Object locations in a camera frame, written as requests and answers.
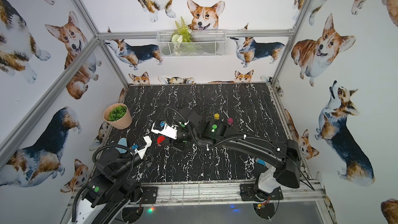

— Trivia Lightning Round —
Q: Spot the beige paper plant pot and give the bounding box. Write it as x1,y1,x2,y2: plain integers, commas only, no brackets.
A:
103,103,132,130

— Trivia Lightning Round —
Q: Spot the green moss plant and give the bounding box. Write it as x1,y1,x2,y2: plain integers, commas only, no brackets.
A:
108,105,127,122

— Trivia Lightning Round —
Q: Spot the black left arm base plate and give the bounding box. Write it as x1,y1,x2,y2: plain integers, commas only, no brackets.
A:
131,186,159,204

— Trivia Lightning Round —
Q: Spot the red paint jar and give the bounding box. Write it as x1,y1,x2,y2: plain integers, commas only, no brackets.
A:
157,135,166,145

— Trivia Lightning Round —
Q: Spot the light blue silicone spatula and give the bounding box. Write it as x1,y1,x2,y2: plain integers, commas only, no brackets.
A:
116,137,128,155

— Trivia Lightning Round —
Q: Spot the white wire mesh basket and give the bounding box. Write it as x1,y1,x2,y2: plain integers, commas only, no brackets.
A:
156,30,227,58

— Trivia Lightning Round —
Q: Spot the green fern plant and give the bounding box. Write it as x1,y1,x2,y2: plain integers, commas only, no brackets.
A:
171,17,193,55

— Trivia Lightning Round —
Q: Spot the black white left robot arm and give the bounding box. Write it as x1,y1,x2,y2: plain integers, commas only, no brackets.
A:
70,144,163,224

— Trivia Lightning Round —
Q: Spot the aluminium front rail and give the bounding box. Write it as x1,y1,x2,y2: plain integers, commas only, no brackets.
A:
74,178,325,207

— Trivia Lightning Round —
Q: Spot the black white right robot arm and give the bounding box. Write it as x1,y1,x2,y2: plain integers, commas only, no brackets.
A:
163,107,301,194

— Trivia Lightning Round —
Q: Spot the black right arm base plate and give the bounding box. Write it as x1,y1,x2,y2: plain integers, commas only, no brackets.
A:
239,183,284,202

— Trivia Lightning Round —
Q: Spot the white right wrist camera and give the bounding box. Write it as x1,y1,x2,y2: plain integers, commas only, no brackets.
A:
151,120,178,140

